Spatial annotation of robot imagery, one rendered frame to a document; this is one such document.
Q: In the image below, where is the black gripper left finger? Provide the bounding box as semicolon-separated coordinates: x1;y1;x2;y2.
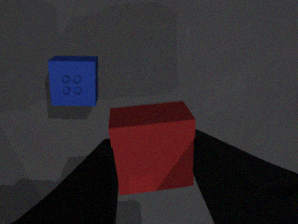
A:
11;139;118;224

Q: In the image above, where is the blue block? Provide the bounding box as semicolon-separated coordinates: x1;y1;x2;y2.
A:
48;55;98;107

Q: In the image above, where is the red block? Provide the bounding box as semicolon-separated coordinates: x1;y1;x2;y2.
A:
108;101;196;194

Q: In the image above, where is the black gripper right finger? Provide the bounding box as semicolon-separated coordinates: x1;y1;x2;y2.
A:
193;129;298;224

